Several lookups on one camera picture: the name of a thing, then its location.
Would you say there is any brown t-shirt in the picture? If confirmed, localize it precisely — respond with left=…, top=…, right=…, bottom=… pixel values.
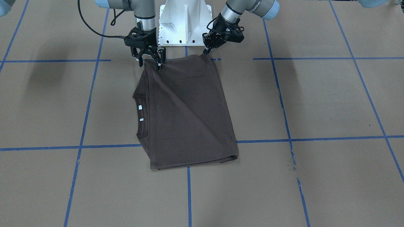
left=133, top=55, right=239, bottom=170

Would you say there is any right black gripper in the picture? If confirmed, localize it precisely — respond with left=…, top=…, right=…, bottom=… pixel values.
left=130, top=44, right=166, bottom=71

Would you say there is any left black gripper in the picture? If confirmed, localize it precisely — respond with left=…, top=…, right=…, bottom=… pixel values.
left=202, top=31, right=231, bottom=55

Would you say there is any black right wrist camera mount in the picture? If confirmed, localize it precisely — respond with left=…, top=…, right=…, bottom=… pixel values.
left=124, top=27, right=158, bottom=49

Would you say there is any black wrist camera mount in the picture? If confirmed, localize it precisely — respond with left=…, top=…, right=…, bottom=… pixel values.
left=124, top=27, right=158, bottom=49
left=207, top=14, right=244, bottom=43

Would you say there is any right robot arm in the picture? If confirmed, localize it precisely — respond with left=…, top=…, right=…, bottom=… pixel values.
left=77, top=0, right=166, bottom=71

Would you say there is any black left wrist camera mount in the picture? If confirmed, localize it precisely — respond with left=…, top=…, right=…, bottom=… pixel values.
left=207, top=14, right=244, bottom=43

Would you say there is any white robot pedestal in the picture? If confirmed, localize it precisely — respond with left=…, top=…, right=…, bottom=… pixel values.
left=158, top=0, right=213, bottom=47

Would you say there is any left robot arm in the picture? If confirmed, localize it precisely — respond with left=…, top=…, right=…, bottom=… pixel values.
left=202, top=0, right=280, bottom=55

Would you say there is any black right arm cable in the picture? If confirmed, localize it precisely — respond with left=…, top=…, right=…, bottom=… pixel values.
left=77, top=0, right=133, bottom=39

